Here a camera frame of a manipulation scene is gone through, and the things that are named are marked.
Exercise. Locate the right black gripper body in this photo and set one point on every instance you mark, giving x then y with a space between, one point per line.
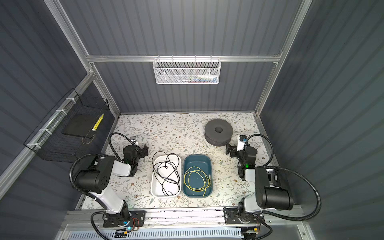
233 150

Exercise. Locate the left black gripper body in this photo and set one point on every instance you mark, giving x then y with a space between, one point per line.
141 150

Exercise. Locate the white plastic tray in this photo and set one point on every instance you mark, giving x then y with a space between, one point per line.
166 178

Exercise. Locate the dark grey cable spool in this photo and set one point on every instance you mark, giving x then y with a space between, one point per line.
218 132

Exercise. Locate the teal plastic tray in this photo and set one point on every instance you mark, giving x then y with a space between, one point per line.
197 178

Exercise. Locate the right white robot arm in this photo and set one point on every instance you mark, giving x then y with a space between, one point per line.
272 189

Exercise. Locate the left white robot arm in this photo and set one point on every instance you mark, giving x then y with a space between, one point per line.
90 175

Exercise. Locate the yellow marker pen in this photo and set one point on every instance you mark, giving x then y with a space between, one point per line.
98 122

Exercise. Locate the black flat pad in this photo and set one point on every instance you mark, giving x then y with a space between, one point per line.
80 126

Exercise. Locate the items in white basket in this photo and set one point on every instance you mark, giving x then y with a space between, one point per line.
200 79

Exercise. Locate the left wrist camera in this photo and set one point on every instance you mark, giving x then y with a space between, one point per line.
134 140

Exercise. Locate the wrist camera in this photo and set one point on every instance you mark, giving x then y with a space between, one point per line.
242 139
134 140

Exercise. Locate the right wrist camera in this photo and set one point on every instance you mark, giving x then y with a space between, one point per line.
242 139

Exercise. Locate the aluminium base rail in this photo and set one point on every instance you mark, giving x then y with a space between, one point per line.
176 218

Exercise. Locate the black wire mesh basket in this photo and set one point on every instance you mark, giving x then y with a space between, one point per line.
47 140

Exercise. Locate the white wire mesh basket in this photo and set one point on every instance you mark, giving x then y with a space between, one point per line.
169 72

